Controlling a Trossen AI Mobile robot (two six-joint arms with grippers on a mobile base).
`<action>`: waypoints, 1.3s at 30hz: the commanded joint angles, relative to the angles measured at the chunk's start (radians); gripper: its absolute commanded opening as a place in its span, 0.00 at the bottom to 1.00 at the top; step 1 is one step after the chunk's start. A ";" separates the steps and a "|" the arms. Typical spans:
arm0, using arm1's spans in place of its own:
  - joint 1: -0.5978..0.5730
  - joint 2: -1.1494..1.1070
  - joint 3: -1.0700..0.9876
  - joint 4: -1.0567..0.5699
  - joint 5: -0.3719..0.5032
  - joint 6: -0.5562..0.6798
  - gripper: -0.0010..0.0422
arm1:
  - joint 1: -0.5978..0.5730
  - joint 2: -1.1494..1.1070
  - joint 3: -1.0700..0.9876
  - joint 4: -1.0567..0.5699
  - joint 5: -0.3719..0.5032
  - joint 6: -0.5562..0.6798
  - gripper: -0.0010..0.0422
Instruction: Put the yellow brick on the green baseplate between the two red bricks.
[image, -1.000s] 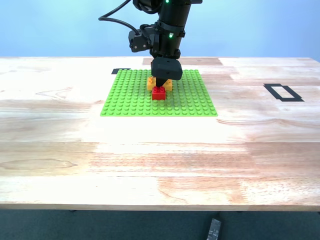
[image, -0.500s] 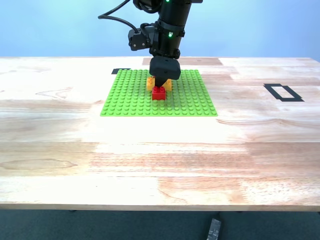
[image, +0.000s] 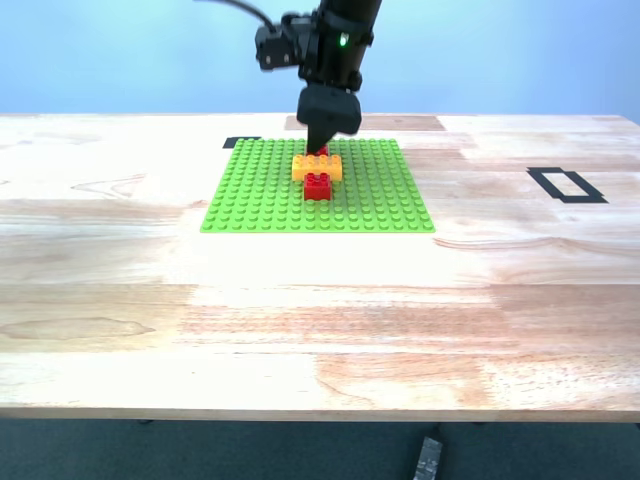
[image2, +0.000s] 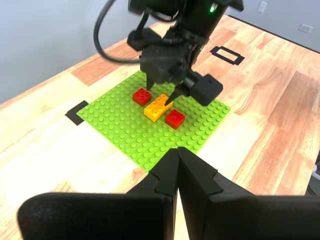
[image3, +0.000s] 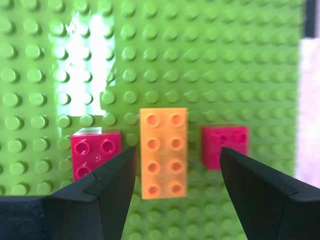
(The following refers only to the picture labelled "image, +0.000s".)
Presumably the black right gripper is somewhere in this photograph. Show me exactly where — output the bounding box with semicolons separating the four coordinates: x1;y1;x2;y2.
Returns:
297;47;372;154

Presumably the yellow rectangular brick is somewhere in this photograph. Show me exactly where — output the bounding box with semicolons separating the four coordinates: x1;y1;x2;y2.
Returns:
291;153;344;182

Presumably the green studded baseplate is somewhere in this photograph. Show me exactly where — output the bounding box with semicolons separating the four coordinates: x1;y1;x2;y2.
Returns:
199;138;437;235

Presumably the black tape rectangle marker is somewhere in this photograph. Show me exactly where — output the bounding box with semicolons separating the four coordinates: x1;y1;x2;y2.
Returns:
526;166;610;205

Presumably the grey metal leg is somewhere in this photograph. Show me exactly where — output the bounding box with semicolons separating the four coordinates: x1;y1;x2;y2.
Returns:
412;424;446;480

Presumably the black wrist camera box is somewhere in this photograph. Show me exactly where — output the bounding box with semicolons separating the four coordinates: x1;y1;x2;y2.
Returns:
254;12;316;75

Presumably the black camera cable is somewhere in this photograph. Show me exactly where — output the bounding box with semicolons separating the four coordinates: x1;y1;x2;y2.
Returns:
194;0;275;27

